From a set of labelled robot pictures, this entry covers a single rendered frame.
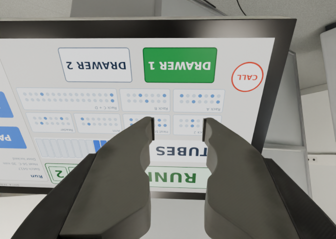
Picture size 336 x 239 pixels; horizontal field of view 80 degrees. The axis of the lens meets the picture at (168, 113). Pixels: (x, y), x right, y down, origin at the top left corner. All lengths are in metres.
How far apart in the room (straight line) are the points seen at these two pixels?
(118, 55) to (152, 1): 0.17
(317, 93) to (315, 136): 0.67
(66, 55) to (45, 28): 0.04
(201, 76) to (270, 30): 0.09
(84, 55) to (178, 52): 0.12
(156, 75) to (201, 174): 0.19
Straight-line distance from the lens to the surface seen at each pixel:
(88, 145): 0.36
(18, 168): 0.46
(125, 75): 0.28
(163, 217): 1.20
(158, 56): 0.27
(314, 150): 3.83
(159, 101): 0.29
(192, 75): 0.27
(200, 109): 0.29
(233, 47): 0.27
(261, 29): 0.28
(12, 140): 0.42
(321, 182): 3.82
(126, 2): 0.43
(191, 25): 0.26
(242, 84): 0.29
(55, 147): 0.39
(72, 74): 0.31
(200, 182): 0.38
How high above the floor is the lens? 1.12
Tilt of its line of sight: 12 degrees down
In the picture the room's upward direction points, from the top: 179 degrees counter-clockwise
